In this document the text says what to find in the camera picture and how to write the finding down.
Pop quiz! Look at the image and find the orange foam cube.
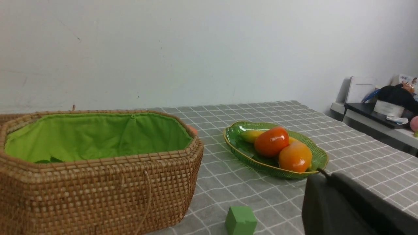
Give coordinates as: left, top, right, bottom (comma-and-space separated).
188, 125, 198, 135

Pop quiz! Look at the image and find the grey side desk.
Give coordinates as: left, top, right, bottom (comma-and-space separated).
330, 102, 418, 156

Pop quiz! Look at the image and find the orange persimmon with leaf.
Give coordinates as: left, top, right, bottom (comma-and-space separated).
254, 127, 289, 158

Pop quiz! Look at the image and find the wicker basket with green lining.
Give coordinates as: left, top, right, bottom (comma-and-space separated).
1, 110, 204, 235

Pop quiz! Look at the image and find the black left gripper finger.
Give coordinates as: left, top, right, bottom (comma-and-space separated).
301, 170, 418, 235

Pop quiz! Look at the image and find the green leaf-shaped glass plate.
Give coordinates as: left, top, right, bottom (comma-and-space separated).
223, 121, 329, 180

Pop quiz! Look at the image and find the black bag on desk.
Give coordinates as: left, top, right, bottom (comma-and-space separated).
376, 84, 418, 115

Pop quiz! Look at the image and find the yellow banana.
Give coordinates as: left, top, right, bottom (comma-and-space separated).
240, 130, 265, 144

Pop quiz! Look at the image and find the green foam cube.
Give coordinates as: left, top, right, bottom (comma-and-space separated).
224, 206, 257, 235

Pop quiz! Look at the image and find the orange mango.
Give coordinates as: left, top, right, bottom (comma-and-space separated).
278, 137, 313, 173

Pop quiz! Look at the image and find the white box on desk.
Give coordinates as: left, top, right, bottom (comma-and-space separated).
345, 76, 377, 103

